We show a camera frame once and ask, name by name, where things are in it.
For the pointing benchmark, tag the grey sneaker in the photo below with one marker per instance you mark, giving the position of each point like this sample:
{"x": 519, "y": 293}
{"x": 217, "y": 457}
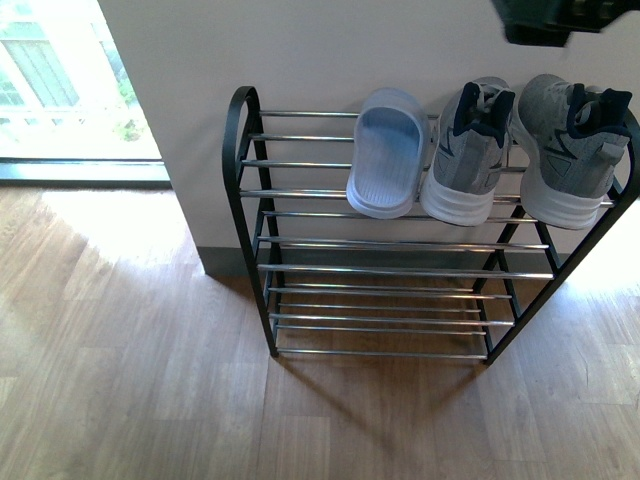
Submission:
{"x": 575, "y": 137}
{"x": 472, "y": 139}

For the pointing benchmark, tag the black metal shoe rack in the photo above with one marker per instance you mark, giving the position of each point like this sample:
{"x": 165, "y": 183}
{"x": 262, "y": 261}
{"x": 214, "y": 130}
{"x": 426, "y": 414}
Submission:
{"x": 444, "y": 299}

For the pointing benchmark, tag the light blue slipper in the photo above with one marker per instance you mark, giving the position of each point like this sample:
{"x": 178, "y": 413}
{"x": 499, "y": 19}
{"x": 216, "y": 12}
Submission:
{"x": 390, "y": 137}

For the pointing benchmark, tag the black robot arm blue light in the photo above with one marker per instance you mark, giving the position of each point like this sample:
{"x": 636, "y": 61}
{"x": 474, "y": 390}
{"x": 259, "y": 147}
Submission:
{"x": 551, "y": 23}

